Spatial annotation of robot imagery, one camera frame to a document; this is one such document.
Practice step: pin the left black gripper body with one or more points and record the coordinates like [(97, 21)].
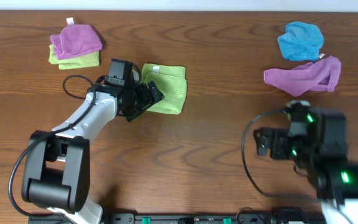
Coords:
[(148, 98)]

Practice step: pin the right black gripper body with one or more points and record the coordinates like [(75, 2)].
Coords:
[(281, 147)]

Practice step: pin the green cloth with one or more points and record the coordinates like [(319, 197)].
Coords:
[(85, 61), (172, 82)]

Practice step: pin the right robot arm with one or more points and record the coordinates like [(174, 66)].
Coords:
[(316, 141)]

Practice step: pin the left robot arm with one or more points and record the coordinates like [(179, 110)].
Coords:
[(57, 163)]

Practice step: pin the folded green cloth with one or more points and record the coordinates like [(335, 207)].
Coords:
[(85, 61)]

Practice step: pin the crumpled purple cloth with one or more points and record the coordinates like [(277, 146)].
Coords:
[(322, 75)]

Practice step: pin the folded purple cloth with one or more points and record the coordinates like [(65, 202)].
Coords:
[(75, 40)]

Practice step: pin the crumpled blue cloth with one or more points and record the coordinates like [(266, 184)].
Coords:
[(301, 41)]

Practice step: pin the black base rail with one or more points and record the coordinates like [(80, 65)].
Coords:
[(246, 218)]

